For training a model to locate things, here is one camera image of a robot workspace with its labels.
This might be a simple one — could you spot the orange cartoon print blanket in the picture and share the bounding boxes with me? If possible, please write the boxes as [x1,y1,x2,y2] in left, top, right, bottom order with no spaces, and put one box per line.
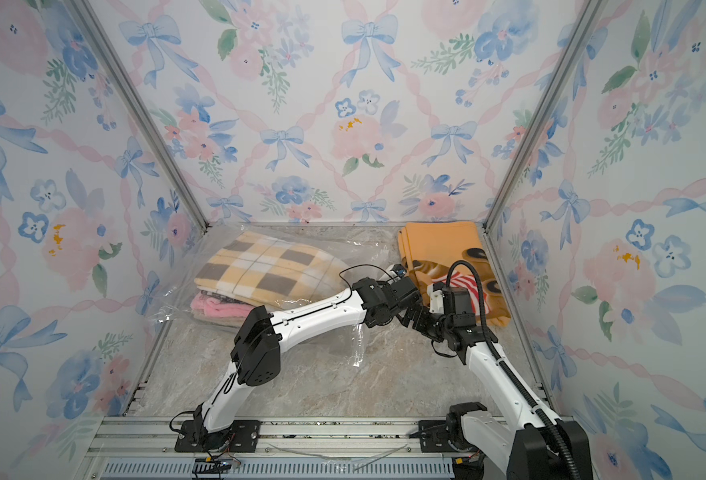
[397,221,511,327]

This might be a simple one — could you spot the clear plastic vacuum bag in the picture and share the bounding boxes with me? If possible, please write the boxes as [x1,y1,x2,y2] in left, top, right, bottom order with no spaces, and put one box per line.
[138,226,398,359]

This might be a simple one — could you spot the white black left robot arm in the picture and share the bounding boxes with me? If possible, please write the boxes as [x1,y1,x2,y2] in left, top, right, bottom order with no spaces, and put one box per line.
[174,277,432,453]

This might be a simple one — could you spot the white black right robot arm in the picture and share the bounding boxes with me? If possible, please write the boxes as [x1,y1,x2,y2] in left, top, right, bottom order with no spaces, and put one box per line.
[413,283,594,479]

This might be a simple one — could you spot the yellow grey checked blanket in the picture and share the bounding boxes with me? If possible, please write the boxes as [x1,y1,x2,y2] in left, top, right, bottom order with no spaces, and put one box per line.
[194,231,348,310]

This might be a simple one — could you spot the pink fleece blanket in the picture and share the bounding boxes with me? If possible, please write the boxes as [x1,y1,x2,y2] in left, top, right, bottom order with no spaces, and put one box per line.
[190,292,253,320]

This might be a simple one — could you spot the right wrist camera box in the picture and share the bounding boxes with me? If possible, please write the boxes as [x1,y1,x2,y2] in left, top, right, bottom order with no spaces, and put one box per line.
[427,282,445,314]

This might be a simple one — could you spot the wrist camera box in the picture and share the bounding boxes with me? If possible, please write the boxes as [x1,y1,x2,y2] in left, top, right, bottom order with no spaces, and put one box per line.
[387,264,408,281]
[427,282,445,314]

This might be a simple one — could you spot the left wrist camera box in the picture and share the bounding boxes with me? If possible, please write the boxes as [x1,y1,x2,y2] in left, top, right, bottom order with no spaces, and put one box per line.
[387,264,408,281]

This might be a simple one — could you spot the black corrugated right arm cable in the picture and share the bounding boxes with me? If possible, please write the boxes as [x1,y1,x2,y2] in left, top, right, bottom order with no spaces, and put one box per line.
[445,260,576,480]

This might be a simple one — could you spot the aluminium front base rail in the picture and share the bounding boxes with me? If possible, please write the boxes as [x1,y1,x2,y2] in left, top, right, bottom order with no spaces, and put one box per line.
[82,416,600,480]

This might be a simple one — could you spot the right rear aluminium corner post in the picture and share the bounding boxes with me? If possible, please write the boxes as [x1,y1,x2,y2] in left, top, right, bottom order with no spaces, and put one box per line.
[483,0,606,232]

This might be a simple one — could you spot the aluminium corner post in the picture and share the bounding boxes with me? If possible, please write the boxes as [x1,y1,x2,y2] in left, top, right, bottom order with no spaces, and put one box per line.
[483,0,606,232]
[64,0,208,234]

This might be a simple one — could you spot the left rear aluminium corner post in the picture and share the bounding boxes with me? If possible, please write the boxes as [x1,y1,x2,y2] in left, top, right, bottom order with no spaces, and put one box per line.
[64,0,208,234]

